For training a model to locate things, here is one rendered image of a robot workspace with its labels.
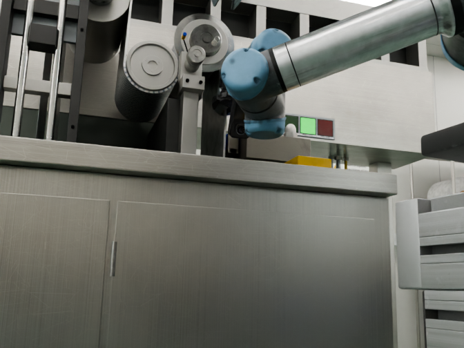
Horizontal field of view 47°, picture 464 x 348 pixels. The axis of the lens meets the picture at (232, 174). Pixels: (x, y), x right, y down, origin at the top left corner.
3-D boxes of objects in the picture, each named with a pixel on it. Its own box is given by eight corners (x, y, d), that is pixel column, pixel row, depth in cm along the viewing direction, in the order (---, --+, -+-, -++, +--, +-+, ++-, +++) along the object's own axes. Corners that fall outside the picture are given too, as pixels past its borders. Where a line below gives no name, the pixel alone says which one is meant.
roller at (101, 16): (65, 16, 119) (70, -40, 122) (65, 59, 142) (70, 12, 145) (128, 25, 123) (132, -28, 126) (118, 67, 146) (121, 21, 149)
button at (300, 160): (297, 167, 98) (297, 155, 98) (283, 175, 104) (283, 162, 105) (331, 170, 100) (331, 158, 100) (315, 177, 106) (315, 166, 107)
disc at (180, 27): (161, 41, 123) (199, 1, 128) (160, 42, 124) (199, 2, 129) (209, 83, 125) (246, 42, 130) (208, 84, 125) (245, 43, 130)
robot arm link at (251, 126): (233, 125, 92) (235, 65, 94) (248, 142, 102) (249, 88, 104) (278, 122, 90) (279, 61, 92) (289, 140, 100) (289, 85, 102)
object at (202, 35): (201, 17, 125) (228, 36, 126) (199, 21, 127) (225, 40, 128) (184, 40, 123) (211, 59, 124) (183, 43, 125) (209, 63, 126)
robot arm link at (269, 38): (255, 65, 93) (256, 21, 95) (237, 86, 104) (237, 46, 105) (297, 71, 96) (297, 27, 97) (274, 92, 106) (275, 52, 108)
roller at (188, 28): (171, 41, 124) (201, 10, 127) (154, 81, 148) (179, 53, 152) (208, 74, 125) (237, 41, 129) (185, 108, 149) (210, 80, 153)
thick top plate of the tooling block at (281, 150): (246, 157, 120) (246, 131, 122) (203, 186, 158) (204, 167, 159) (311, 163, 125) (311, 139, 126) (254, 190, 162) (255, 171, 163)
